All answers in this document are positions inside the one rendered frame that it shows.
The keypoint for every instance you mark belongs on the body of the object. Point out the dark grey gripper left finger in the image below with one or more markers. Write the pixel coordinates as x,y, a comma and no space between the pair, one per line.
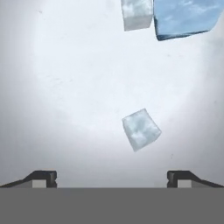
40,177

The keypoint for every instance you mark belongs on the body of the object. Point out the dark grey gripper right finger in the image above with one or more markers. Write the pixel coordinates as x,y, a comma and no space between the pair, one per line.
182,176

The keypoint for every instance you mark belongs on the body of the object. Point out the pale white ice cube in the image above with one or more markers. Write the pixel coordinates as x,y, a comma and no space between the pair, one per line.
141,129
136,14

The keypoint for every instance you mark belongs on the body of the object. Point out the blue ice cube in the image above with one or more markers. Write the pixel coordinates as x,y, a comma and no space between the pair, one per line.
183,17

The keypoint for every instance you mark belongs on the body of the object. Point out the white ice bowl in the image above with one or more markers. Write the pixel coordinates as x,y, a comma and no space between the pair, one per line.
87,87

